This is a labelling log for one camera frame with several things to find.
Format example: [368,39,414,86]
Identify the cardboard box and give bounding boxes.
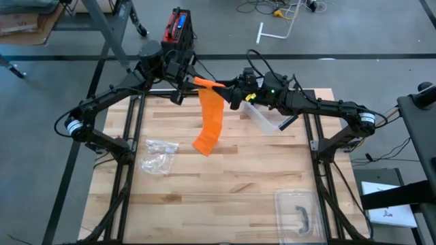
[0,3,65,47]

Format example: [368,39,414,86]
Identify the white T-shaped pipe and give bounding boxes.
[255,0,304,46]

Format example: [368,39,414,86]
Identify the black floor power cable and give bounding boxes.
[192,56,226,89]

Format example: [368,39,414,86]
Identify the black table frame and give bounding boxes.
[78,88,374,245]

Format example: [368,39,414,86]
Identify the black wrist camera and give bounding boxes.
[241,67,259,91]
[166,61,181,80]

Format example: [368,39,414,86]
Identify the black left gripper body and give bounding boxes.
[162,49,198,84]

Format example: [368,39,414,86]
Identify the grey caster leg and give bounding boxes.
[0,54,27,80]

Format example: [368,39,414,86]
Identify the clear plastic bin black handles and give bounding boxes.
[242,101,300,135]

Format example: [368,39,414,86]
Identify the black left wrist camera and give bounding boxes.
[166,61,181,80]

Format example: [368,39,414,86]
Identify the black clamp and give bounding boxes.
[84,142,107,154]

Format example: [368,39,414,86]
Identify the tangled floor cables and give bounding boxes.
[236,0,328,16]

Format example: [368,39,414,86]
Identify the grey flat box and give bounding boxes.
[354,168,405,191]

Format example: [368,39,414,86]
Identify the grey metal table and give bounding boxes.
[54,0,150,82]

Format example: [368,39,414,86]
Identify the clear plastic lid black handle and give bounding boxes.
[274,189,328,245]

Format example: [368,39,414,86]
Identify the red black power station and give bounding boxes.
[160,6,196,52]

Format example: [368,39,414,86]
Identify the orange elastic bandage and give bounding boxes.
[191,76,226,157]

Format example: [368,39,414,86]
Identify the loose side cables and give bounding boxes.
[340,105,422,168]

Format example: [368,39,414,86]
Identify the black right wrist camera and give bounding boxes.
[241,67,259,91]

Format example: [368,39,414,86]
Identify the white paper box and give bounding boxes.
[360,181,418,229]

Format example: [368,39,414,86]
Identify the clear plastic bag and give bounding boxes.
[139,138,181,176]

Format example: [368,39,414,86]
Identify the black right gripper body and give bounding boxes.
[240,70,291,107]

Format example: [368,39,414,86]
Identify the black grey side desk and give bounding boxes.
[360,81,436,245]

